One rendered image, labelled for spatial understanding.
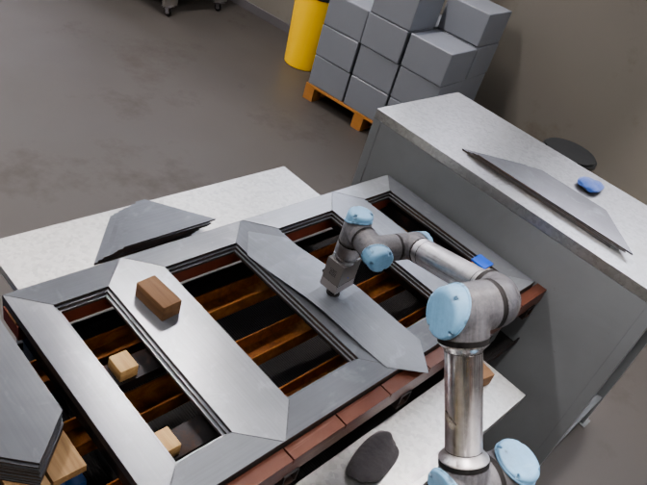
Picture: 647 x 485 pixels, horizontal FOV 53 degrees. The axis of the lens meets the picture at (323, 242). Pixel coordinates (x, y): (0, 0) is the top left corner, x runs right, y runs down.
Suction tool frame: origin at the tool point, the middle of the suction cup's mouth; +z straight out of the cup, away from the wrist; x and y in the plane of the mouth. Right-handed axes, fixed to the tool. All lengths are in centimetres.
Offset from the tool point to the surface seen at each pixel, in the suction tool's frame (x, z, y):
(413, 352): 29.9, 0.6, -3.1
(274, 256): -22.9, 0.2, 2.2
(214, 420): 12, 2, 57
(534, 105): -76, 36, -348
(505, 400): 55, 17, -30
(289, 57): -268, 76, -283
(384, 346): 23.4, 0.3, 2.9
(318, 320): 4.6, 0.9, 11.3
